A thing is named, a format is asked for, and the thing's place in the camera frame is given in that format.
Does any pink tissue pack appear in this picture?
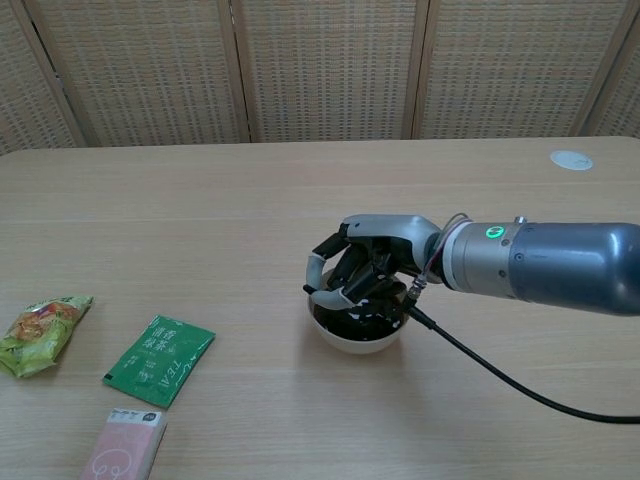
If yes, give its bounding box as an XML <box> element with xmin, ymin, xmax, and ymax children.
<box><xmin>79</xmin><ymin>407</ymin><xmax>169</xmax><ymax>480</ymax></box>

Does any white round bowl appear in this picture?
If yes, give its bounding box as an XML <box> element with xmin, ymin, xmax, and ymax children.
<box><xmin>307</xmin><ymin>269</ymin><xmax>414</xmax><ymax>355</ymax></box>

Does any woven bamboo screen panel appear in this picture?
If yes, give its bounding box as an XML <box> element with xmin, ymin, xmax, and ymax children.
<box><xmin>14</xmin><ymin>0</ymin><xmax>251</xmax><ymax>149</ymax></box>
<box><xmin>594</xmin><ymin>39</ymin><xmax>640</xmax><ymax>139</ymax></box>
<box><xmin>412</xmin><ymin>0</ymin><xmax>640</xmax><ymax>141</ymax></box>
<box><xmin>229</xmin><ymin>0</ymin><xmax>431</xmax><ymax>144</ymax></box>
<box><xmin>0</xmin><ymin>0</ymin><xmax>76</xmax><ymax>156</ymax></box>

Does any green snack bag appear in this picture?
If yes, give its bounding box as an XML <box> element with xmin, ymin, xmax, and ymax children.
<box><xmin>0</xmin><ymin>293</ymin><xmax>95</xmax><ymax>379</ymax></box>

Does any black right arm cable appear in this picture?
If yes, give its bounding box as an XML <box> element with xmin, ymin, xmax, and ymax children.
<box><xmin>405</xmin><ymin>277</ymin><xmax>640</xmax><ymax>425</ymax></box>

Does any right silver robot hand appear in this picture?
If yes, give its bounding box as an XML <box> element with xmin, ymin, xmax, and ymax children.
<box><xmin>305</xmin><ymin>213</ymin><xmax>444</xmax><ymax>309</ymax></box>

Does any white round grommet cap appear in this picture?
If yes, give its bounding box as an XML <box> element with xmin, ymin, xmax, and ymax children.
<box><xmin>549</xmin><ymin>149</ymin><xmax>595</xmax><ymax>172</ymax></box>

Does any green tea sachet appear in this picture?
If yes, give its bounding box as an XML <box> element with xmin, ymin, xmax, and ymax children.
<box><xmin>102</xmin><ymin>313</ymin><xmax>217</xmax><ymax>410</ymax></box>

